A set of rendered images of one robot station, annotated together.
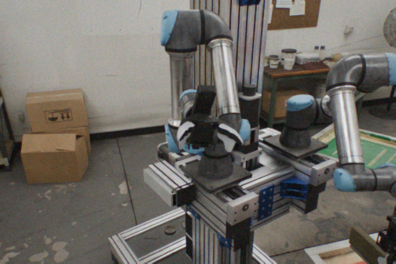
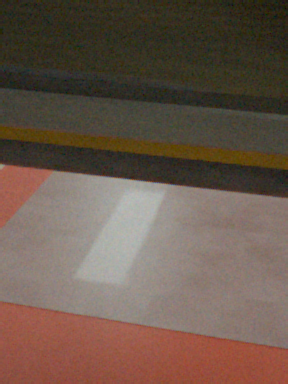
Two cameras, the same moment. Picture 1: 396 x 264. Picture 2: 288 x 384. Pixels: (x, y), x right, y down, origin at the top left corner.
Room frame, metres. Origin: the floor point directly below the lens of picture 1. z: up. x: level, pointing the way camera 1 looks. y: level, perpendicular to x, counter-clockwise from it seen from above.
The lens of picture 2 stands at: (0.86, -0.49, 1.13)
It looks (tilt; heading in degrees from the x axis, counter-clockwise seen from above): 25 degrees down; 297
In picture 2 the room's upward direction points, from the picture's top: 3 degrees clockwise
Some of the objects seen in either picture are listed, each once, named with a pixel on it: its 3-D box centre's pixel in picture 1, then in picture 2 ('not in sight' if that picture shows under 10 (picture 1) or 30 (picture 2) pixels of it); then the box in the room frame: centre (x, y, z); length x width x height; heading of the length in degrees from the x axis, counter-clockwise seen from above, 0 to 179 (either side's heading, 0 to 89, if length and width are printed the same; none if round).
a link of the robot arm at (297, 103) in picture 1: (300, 110); not in sight; (1.57, -0.48, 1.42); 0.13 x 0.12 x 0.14; 93
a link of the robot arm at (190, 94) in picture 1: (192, 105); not in sight; (1.01, 0.02, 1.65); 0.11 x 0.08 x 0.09; 9
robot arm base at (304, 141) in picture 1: (296, 132); not in sight; (1.57, -0.47, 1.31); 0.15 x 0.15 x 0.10
